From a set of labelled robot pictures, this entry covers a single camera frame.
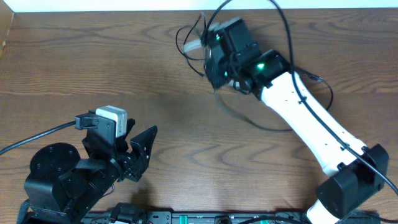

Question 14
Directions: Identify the white usb cable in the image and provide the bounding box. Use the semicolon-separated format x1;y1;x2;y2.
182;39;206;54

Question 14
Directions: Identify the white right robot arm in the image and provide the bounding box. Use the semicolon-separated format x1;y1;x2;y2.
205;45;389;223

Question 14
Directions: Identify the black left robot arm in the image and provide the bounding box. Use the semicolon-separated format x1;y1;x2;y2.
17;115;158;223

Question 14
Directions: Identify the green rail clamp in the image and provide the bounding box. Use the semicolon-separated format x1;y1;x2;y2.
179;215;188;224

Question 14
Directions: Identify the black aluminium mounting rail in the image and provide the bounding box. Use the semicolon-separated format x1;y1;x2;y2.
81;203;310;224

